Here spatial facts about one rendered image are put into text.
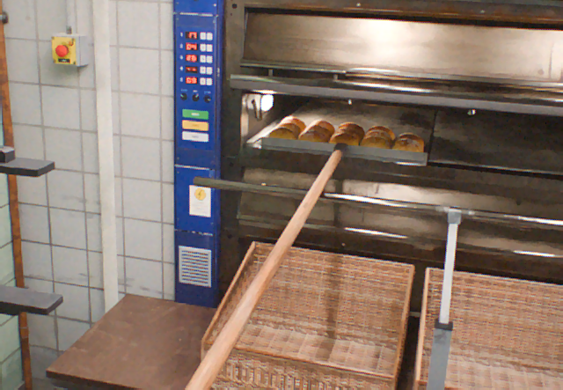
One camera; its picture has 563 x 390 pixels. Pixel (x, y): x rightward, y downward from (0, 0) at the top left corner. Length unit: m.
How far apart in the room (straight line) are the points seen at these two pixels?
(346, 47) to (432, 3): 0.28
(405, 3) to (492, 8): 0.25
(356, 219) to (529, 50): 0.73
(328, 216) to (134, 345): 0.75
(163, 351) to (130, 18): 1.08
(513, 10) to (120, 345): 1.57
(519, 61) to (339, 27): 0.54
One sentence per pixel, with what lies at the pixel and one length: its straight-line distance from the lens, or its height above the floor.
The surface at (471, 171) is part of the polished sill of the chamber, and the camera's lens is 2.12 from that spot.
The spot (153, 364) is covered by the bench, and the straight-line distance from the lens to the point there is 2.13.
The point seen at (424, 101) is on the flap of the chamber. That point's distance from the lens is 1.92.
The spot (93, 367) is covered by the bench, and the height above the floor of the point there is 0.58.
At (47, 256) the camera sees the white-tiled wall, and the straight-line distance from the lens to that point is 2.70.
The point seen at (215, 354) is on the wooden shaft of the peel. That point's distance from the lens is 1.03.
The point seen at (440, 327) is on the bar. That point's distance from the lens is 1.64.
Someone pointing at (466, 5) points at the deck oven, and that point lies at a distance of 2.05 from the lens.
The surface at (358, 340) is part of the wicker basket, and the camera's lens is 2.26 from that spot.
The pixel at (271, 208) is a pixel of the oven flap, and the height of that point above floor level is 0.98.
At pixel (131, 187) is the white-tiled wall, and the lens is 2.41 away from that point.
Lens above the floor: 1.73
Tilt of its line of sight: 17 degrees down
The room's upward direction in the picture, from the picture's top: 3 degrees clockwise
